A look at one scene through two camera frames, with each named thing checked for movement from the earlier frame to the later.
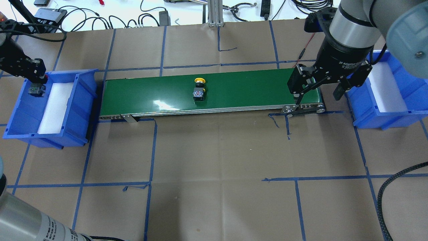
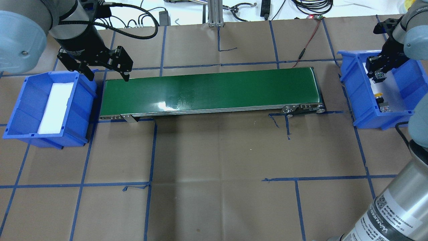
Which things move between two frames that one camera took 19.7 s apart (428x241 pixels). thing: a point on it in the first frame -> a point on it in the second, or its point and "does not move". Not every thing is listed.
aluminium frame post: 215,13 does not move
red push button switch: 38,89 -> 380,77
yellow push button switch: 198,91 -> 384,107
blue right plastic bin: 414,90 does not move
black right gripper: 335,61 -> 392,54
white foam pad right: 388,96 does not move
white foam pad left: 59,99 does not move
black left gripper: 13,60 -> 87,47
